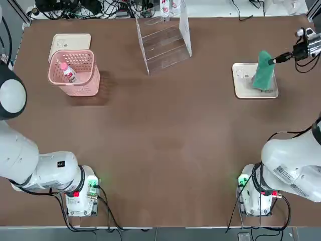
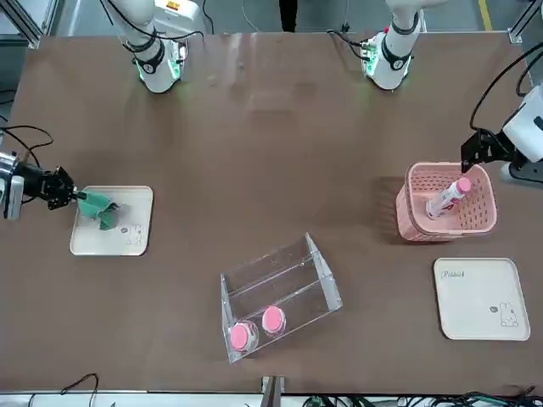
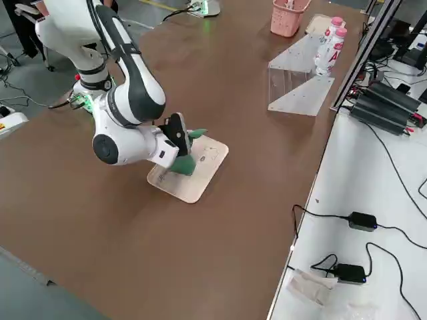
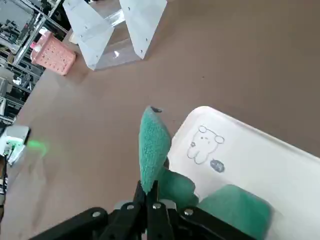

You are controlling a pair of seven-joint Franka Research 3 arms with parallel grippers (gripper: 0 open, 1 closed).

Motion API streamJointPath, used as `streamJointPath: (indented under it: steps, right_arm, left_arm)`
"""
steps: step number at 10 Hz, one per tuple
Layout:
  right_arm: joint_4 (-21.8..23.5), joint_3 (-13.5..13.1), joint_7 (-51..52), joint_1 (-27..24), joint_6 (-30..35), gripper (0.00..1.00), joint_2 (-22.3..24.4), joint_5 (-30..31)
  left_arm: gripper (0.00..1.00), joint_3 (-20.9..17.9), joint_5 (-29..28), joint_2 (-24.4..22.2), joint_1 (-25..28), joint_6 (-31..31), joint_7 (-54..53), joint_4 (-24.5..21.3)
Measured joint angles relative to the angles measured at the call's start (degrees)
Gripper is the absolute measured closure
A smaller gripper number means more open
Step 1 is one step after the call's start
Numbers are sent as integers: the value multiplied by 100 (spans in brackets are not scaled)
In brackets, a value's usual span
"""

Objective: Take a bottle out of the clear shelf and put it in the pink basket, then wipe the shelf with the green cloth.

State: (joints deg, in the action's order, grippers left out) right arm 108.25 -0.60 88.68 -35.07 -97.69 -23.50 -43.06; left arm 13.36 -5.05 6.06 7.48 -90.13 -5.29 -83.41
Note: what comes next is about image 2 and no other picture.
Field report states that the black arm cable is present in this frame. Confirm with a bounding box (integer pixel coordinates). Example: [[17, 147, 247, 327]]
[[469, 40, 543, 132], [0, 125, 54, 164]]

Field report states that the black pole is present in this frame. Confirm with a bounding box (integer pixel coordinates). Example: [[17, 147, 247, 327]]
[[277, 0, 298, 34]]

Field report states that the green cloth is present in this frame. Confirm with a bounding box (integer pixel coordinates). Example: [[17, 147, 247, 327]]
[[76, 192, 121, 231]]

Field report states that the cream rabbit print tray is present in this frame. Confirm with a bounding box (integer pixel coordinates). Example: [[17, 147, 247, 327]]
[[69, 185, 154, 257], [433, 257, 532, 342]]

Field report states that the pink plastic basket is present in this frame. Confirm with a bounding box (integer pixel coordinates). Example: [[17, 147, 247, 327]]
[[395, 161, 499, 244]]

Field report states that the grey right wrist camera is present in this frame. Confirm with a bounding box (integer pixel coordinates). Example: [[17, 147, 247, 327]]
[[3, 174, 25, 220]]

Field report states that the aluminium frame corner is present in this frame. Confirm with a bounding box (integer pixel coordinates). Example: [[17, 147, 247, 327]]
[[0, 0, 59, 48], [507, 0, 543, 43]]

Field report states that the white control box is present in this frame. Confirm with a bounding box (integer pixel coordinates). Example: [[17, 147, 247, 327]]
[[152, 0, 201, 25]]

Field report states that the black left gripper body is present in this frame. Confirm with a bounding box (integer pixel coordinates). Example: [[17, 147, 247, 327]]
[[491, 131, 527, 164]]

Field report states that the black base cable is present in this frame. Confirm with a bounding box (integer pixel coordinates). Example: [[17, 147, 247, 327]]
[[326, 27, 370, 60]]

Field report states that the thin black loose cable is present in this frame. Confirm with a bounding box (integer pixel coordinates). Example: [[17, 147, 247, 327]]
[[60, 372, 100, 406]]

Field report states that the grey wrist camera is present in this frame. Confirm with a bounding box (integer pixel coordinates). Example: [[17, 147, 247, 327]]
[[500, 160, 543, 184], [3, 174, 25, 220]]

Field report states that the clear acrylic shelf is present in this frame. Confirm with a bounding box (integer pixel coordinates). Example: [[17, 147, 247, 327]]
[[220, 231, 344, 365]]

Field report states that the aluminium frame post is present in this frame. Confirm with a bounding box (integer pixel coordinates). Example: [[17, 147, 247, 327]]
[[260, 374, 286, 407]]

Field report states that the black cable tangle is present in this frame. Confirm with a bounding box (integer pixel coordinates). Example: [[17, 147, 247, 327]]
[[303, 383, 543, 407]]

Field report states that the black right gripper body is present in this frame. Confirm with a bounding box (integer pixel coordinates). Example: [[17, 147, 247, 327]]
[[16, 162, 48, 200]]

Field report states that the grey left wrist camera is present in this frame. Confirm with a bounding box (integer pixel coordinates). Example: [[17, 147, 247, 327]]
[[500, 160, 543, 184]]

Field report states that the white bottle pink cap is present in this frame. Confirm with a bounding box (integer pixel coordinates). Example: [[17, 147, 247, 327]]
[[424, 176, 473, 220], [228, 321, 260, 355], [260, 305, 289, 339]]

